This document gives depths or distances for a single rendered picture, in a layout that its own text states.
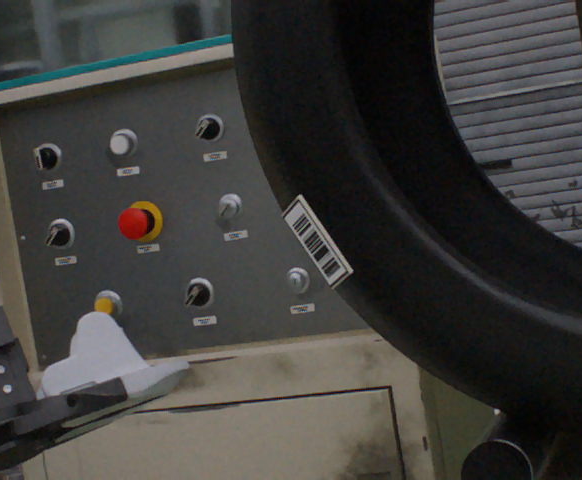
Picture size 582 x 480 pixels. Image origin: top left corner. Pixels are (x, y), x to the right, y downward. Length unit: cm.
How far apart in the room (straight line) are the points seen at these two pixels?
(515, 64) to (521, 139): 58
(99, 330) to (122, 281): 91
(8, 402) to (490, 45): 967
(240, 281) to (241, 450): 21
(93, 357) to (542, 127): 956
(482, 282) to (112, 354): 23
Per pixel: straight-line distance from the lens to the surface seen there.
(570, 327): 82
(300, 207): 86
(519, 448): 85
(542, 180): 1031
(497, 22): 1035
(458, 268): 82
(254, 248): 163
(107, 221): 171
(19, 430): 76
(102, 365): 79
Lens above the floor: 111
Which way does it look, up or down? 3 degrees down
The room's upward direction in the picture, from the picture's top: 9 degrees counter-clockwise
